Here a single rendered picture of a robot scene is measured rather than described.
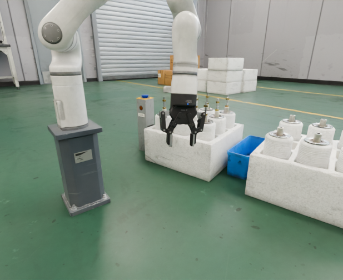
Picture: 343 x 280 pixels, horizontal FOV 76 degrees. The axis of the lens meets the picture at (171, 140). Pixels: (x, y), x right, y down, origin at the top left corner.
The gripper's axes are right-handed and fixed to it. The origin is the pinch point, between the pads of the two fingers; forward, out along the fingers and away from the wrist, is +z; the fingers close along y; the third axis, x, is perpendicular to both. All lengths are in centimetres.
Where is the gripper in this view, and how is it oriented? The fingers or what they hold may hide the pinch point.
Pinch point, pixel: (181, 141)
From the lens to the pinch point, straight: 66.1
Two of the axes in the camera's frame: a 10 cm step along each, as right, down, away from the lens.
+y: 9.6, -0.2, 2.7
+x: -2.7, -2.1, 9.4
